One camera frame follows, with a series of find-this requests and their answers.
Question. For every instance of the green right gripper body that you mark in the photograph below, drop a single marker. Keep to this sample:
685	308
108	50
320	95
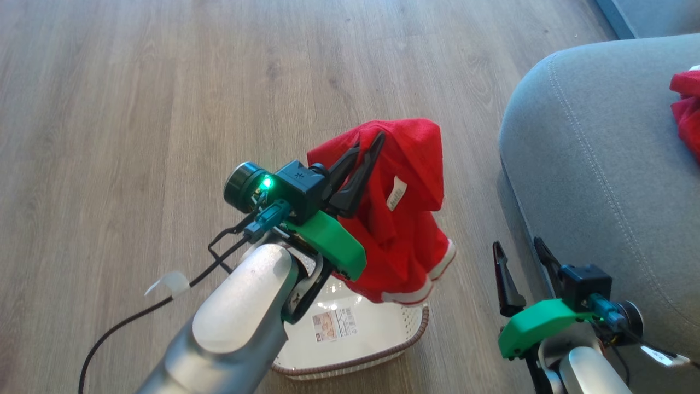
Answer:
538	323

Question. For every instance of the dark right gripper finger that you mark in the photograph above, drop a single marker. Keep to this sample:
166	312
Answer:
507	284
548	260

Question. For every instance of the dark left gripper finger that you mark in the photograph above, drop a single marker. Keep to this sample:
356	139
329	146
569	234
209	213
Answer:
343	164
362	180

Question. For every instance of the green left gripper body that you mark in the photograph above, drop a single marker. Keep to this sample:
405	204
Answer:
331	241

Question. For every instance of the red garment white striped cuffs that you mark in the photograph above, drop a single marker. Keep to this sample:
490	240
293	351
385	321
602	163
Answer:
407	235

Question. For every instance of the red garment white band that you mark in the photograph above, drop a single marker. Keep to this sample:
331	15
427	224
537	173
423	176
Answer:
688	109

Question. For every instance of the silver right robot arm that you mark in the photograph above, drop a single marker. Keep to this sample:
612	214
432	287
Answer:
585	372

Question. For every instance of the white plastic laundry basket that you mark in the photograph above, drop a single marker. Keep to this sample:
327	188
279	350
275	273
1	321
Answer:
377	334

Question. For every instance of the printed label sticker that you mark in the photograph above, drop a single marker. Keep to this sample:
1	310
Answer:
333	324

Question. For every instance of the grey fabric sofa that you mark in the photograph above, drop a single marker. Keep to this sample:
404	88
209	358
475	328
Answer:
590	153

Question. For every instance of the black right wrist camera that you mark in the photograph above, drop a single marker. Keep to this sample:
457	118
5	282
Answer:
588	284

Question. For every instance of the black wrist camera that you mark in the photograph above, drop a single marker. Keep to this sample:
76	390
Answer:
298	186
588	284

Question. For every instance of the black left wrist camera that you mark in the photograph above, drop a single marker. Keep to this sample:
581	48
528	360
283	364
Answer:
298	186

